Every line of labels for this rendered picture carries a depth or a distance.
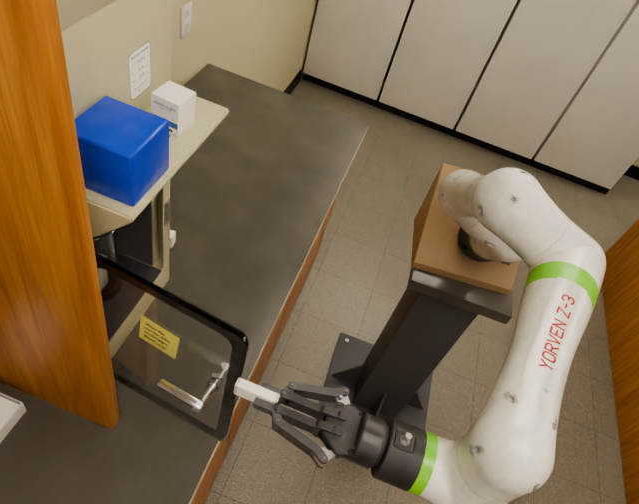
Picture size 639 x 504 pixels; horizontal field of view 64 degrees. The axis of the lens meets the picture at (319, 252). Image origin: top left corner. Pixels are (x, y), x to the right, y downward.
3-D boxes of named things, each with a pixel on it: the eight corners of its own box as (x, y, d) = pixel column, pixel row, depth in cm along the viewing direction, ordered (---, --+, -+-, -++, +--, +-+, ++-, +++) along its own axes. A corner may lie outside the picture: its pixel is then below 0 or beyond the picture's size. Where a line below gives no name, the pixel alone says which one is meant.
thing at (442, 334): (432, 368, 247) (529, 246, 182) (419, 463, 214) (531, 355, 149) (339, 333, 248) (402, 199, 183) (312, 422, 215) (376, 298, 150)
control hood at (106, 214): (64, 237, 77) (54, 188, 70) (171, 130, 99) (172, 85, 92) (133, 265, 76) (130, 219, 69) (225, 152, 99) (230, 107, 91)
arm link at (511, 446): (566, 339, 91) (509, 306, 93) (607, 302, 82) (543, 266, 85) (515, 525, 67) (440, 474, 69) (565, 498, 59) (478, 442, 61)
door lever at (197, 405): (173, 366, 91) (173, 359, 89) (218, 392, 90) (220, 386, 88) (154, 390, 88) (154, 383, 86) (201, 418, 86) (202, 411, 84)
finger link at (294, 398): (347, 422, 77) (350, 414, 78) (279, 392, 78) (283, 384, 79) (341, 432, 80) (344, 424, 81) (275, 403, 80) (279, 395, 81)
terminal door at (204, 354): (104, 368, 108) (82, 244, 79) (226, 441, 104) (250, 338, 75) (101, 371, 108) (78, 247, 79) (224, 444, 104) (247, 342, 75)
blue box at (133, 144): (68, 182, 71) (58, 129, 65) (110, 145, 78) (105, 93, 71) (133, 208, 71) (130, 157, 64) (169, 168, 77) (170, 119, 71)
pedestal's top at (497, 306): (507, 253, 176) (513, 245, 174) (505, 324, 154) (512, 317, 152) (420, 221, 177) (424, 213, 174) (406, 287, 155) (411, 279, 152)
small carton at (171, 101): (151, 125, 83) (150, 92, 79) (169, 111, 87) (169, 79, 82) (177, 137, 83) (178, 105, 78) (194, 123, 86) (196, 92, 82)
